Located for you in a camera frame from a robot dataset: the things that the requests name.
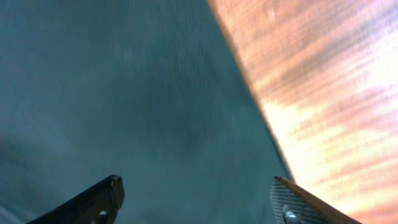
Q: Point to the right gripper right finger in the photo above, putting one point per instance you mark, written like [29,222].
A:
[293,204]

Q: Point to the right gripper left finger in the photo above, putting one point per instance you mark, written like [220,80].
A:
[97,204]

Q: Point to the black t-shirt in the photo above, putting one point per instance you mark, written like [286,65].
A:
[148,90]

